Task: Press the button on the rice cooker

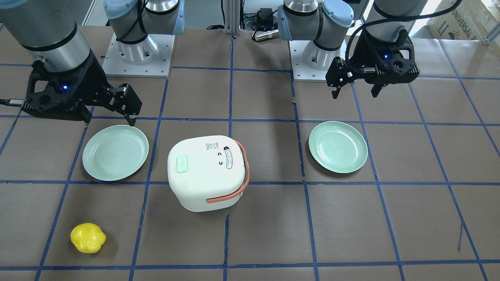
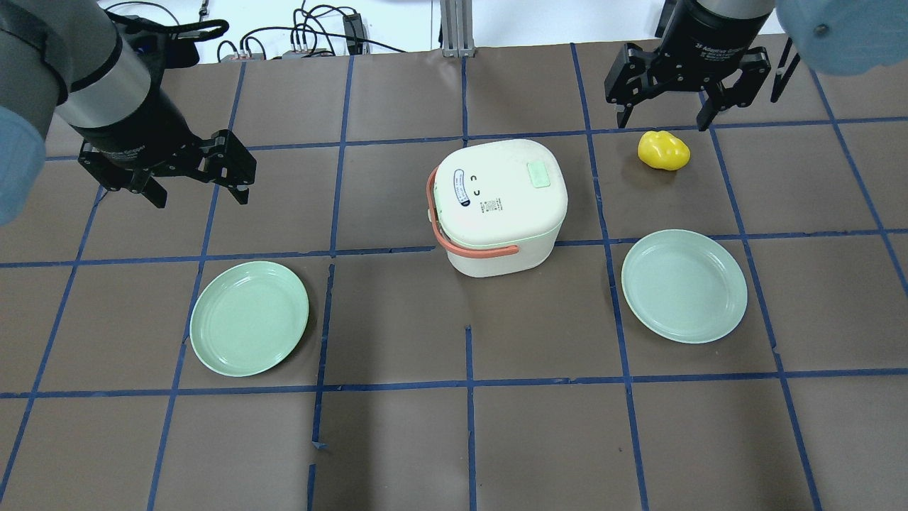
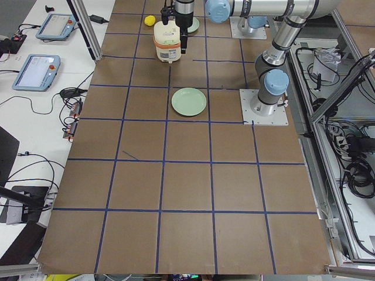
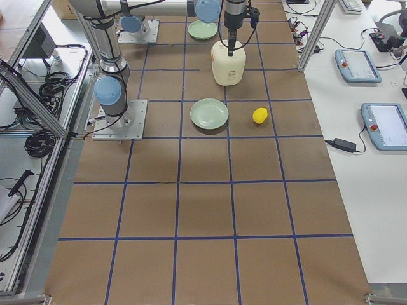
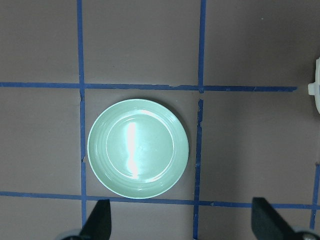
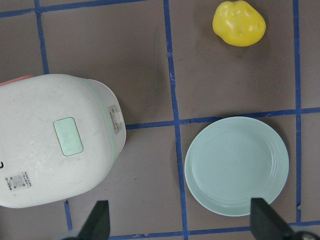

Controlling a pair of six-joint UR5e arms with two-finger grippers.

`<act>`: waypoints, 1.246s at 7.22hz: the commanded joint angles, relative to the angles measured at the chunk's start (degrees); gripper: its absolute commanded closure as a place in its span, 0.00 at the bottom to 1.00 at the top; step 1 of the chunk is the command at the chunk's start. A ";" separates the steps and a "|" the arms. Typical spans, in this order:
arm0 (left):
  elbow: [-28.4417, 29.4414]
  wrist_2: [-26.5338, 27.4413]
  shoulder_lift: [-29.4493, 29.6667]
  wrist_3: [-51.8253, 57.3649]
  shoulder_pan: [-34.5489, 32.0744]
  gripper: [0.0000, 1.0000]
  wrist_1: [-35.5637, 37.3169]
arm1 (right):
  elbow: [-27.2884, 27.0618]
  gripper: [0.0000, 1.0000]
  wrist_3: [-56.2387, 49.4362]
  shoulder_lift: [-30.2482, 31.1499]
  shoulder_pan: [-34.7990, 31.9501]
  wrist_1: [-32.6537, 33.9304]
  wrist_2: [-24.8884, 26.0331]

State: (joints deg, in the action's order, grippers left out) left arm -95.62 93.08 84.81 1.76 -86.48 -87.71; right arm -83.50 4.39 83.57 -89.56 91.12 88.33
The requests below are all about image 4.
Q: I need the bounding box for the aluminium frame post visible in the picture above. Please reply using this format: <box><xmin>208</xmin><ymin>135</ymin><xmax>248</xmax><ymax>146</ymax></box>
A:
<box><xmin>298</xmin><ymin>0</ymin><xmax>336</xmax><ymax>72</ymax></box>

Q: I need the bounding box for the green plate middle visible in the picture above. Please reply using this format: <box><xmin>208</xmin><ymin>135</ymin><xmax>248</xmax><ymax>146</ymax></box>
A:
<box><xmin>190</xmin><ymin>98</ymin><xmax>229</xmax><ymax>130</ymax></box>

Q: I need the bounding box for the green plate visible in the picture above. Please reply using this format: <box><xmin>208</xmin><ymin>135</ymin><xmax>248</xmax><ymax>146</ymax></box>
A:
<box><xmin>188</xmin><ymin>20</ymin><xmax>218</xmax><ymax>40</ymax></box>
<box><xmin>190</xmin><ymin>98</ymin><xmax>229</xmax><ymax>130</ymax></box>

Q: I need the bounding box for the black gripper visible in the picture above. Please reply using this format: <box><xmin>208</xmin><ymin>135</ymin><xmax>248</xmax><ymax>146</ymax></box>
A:
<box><xmin>224</xmin><ymin>0</ymin><xmax>246</xmax><ymax>57</ymax></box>

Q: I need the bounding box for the brown paper mat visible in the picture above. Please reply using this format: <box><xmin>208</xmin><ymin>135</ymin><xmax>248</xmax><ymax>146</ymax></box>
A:
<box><xmin>45</xmin><ymin>1</ymin><xmax>369</xmax><ymax>304</ymax></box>

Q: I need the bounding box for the blue teach pendant two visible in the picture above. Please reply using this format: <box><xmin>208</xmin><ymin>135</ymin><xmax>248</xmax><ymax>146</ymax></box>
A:
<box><xmin>361</xmin><ymin>103</ymin><xmax>406</xmax><ymax>151</ymax></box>

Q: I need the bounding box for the blue teach pendant one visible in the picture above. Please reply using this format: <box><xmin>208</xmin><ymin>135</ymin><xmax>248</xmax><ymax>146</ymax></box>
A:
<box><xmin>335</xmin><ymin>49</ymin><xmax>382</xmax><ymax>83</ymax></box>

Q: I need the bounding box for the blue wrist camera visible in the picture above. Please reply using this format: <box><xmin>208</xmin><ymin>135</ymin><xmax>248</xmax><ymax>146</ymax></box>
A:
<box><xmin>249</xmin><ymin>6</ymin><xmax>260</xmax><ymax>29</ymax></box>

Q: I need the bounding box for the cream rice cooker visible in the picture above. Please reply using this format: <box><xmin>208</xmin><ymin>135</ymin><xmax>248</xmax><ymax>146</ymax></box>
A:
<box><xmin>211</xmin><ymin>40</ymin><xmax>246</xmax><ymax>86</ymax></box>

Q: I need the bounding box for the yellow lemon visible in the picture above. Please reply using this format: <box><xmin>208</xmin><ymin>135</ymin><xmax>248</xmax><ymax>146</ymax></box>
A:
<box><xmin>252</xmin><ymin>107</ymin><xmax>268</xmax><ymax>125</ymax></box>

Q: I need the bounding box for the black power adapter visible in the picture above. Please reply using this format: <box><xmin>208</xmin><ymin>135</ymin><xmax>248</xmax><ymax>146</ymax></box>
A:
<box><xmin>332</xmin><ymin>138</ymin><xmax>357</xmax><ymax>153</ymax></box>

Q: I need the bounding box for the green plate far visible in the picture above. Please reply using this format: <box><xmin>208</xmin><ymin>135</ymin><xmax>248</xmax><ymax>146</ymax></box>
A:
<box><xmin>188</xmin><ymin>20</ymin><xmax>218</xmax><ymax>40</ymax></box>

